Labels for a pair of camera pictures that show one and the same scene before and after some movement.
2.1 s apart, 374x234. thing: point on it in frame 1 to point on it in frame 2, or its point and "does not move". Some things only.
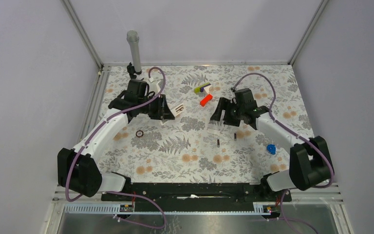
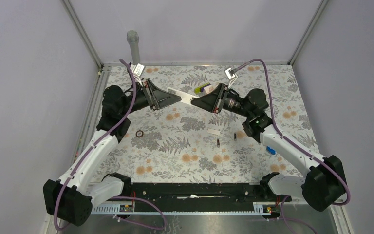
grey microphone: x=133 y=37 does not move
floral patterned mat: x=191 y=147 does not move
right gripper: x=225 y=104 to x=214 y=101
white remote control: x=176 y=108 to x=185 y=97
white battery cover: x=216 y=131 does not move
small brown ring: x=142 y=132 does not move
